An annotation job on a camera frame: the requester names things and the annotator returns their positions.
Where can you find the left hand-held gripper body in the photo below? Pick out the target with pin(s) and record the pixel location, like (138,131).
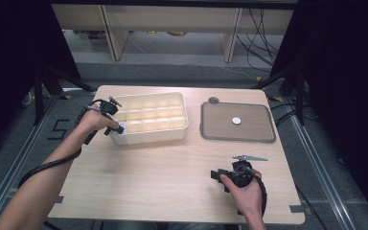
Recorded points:
(110,108)

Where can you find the person's right hand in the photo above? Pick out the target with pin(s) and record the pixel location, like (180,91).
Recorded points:
(247,199)

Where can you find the person's left hand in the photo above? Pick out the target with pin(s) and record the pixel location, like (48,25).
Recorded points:
(92,121)

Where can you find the black metal stand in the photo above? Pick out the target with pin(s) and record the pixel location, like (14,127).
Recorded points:
(39,96)
(300,96)

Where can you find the grey tape strip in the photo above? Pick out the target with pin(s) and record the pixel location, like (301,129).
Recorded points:
(59,199)
(296,209)

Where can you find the beige wooden desk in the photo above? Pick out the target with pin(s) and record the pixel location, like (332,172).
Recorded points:
(172,16)

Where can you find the black curtain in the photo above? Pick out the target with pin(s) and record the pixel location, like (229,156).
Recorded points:
(348,80)
(12,64)

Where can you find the cream divided storage box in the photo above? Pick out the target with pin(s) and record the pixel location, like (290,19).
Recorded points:
(153,134)

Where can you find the aluminium floor rail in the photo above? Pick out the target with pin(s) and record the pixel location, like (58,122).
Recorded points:
(319,172)
(0,191)

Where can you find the small white round disc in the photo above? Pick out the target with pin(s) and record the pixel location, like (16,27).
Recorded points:
(236,120)

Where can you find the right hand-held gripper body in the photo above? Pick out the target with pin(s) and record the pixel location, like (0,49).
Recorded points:
(241,174)

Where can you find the small dark round knob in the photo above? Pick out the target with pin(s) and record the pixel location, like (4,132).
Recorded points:
(213,99)

